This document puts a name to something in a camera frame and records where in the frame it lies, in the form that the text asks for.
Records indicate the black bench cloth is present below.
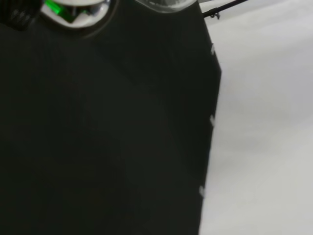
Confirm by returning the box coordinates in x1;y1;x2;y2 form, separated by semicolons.
0;0;223;235

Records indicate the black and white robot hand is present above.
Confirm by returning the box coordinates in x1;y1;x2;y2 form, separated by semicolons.
0;0;118;40

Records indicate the black tripod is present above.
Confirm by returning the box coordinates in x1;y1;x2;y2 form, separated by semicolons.
198;0;249;20

